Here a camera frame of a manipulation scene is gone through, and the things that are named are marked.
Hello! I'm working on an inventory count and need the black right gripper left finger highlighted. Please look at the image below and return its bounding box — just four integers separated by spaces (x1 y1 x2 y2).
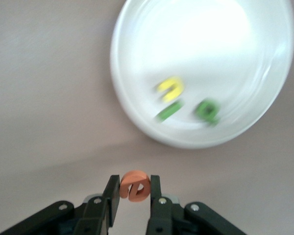
0 174 121 235

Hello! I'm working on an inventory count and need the beige round plate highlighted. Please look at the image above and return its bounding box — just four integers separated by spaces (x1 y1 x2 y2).
109 0 294 149

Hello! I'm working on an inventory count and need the green round foam letter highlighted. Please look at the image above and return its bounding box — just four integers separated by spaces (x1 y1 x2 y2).
195 97 221 127

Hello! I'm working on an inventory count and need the yellow foam letter u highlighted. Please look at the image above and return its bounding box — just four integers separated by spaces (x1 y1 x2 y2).
153 75 186 103

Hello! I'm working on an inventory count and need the green foam letter l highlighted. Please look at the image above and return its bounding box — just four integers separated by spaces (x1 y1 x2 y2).
154 101 183 123

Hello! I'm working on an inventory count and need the orange foam letter e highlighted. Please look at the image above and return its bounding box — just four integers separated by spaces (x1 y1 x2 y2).
119 170 151 203

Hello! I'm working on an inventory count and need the brown table cover sheet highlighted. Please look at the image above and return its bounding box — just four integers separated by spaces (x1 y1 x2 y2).
0 0 294 235

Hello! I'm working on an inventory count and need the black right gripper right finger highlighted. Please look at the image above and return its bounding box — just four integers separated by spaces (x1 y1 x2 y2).
146 174 248 235

